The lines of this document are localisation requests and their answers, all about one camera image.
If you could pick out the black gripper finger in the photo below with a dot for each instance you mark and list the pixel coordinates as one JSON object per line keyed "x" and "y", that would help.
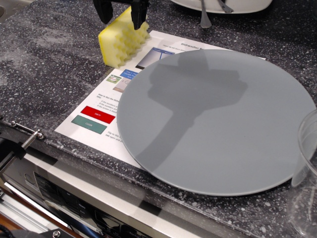
{"x": 139, "y": 12}
{"x": 104, "y": 10}

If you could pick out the yellow sponge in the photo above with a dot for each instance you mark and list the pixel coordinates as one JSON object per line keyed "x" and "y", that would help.
{"x": 119, "y": 41}

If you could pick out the grey round plate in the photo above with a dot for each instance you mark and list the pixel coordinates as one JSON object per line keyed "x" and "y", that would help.
{"x": 267, "y": 157}

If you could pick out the white dish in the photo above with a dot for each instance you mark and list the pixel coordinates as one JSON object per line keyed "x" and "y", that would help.
{"x": 239, "y": 6}

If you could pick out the laminated dishwasher instruction sheet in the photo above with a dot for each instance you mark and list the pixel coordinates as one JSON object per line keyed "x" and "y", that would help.
{"x": 99, "y": 109}

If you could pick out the metal clamp screw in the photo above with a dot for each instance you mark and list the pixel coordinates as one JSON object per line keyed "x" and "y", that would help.
{"x": 34, "y": 134}

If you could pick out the stainless steel dishwasher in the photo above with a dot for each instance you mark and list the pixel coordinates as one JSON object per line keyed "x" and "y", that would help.
{"x": 95, "y": 203}

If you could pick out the clear plastic cup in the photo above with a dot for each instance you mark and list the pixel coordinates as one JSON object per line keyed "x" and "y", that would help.
{"x": 302, "y": 197}

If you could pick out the metal spoon handle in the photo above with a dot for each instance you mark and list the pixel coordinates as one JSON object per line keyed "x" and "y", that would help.
{"x": 205, "y": 21}

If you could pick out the metal utensil handle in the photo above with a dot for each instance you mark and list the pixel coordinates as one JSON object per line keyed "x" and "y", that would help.
{"x": 225, "y": 7}

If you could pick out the black clamp bracket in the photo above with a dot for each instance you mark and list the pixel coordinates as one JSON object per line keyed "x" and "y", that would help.
{"x": 8, "y": 147}

